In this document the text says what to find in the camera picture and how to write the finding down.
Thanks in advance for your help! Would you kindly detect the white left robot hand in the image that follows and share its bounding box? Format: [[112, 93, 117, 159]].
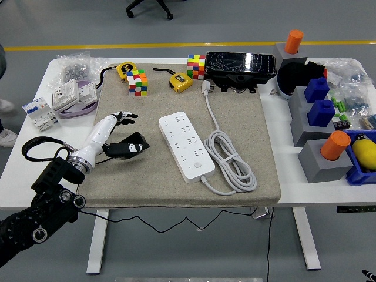
[[69, 110, 150, 166]]

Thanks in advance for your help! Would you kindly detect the black plug adapter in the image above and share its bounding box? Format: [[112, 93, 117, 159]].
[[120, 132, 147, 147]]

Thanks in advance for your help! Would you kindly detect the white power strip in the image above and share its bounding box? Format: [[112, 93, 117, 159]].
[[158, 110, 216, 184]]

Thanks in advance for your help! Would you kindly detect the white blue circuit breaker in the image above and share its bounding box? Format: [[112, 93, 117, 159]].
[[22, 96, 61, 132]]

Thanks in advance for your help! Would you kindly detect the grey-brown mat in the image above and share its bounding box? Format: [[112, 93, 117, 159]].
[[76, 63, 281, 209]]

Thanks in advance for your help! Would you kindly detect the colourful puzzle cube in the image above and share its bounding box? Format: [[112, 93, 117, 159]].
[[126, 69, 149, 97], [187, 54, 206, 80]]

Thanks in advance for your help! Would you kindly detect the clear bag of metal nuts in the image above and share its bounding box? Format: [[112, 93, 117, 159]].
[[46, 51, 108, 89]]

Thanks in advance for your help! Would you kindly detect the black table control panel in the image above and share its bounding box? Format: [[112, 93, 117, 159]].
[[337, 206, 376, 214]]

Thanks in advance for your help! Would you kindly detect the yellow tape measure black face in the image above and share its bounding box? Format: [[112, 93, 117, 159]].
[[98, 61, 137, 89]]

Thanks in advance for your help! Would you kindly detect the white table leg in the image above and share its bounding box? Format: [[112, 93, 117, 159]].
[[292, 207, 321, 271], [86, 210, 110, 274]]

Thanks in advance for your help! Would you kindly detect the person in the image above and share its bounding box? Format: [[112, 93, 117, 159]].
[[0, 43, 19, 148]]

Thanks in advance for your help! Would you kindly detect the yellow tape measure grey face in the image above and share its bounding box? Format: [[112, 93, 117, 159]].
[[152, 67, 194, 93]]

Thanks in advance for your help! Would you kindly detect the blue plastic bin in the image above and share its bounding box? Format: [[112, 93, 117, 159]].
[[343, 130, 376, 186]]

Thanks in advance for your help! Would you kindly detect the grey holder block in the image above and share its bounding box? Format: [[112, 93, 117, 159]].
[[272, 43, 308, 70], [288, 86, 333, 117], [297, 139, 354, 184], [290, 107, 344, 147]]

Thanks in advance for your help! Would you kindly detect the yellow toy fruit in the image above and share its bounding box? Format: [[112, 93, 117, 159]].
[[351, 133, 376, 171]]

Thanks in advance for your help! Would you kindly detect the orange cylinder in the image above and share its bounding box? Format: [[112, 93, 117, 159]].
[[284, 29, 304, 55], [320, 130, 352, 162]]

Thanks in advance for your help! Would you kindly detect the black office chair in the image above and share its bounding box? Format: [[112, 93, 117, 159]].
[[125, 0, 174, 21]]

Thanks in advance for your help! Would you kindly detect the dark purple component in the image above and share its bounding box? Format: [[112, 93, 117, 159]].
[[333, 119, 351, 132]]

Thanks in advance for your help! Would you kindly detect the clear bag of tan parts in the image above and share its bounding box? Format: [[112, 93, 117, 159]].
[[358, 113, 376, 130]]

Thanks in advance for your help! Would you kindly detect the black device cracked screen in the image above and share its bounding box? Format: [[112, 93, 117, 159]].
[[204, 51, 277, 95]]

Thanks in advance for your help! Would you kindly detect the blue block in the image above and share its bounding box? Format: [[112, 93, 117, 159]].
[[304, 76, 331, 103], [307, 99, 336, 127]]

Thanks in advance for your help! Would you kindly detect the clear bag of blue parts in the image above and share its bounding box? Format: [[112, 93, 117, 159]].
[[340, 82, 371, 117]]

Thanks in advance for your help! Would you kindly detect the black cap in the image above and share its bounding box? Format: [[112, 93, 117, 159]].
[[276, 61, 327, 102]]

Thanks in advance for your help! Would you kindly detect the clear plastic bag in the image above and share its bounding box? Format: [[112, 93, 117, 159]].
[[323, 58, 370, 88]]

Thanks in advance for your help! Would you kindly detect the purple tape ring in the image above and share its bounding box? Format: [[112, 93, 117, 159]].
[[55, 79, 99, 119]]

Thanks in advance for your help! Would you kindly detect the white wall switch panel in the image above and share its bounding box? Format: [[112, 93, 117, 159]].
[[76, 81, 98, 102]]

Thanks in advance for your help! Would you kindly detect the white wall socket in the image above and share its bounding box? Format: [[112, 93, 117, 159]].
[[52, 78, 80, 112]]

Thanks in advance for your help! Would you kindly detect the black hanging cable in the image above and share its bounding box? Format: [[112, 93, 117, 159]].
[[266, 207, 276, 282]]

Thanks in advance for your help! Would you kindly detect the thin black plug cord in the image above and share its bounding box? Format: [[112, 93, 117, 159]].
[[76, 157, 257, 234]]

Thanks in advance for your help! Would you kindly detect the grey power strip cord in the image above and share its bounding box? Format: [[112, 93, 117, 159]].
[[200, 79, 258, 196]]

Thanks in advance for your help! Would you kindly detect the silver bracket under table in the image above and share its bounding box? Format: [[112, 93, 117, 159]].
[[251, 207, 276, 220]]

